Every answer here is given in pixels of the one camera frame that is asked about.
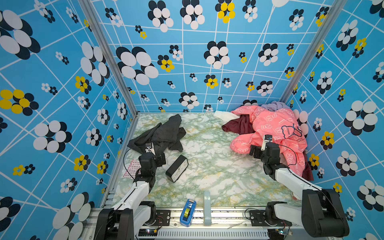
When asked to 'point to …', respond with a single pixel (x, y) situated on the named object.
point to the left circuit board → (147, 232)
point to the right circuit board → (276, 234)
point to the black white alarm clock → (176, 170)
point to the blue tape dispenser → (188, 214)
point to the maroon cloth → (242, 125)
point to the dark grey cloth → (168, 134)
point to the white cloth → (225, 116)
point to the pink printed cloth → (285, 128)
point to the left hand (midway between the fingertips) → (155, 152)
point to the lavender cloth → (275, 105)
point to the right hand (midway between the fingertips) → (261, 146)
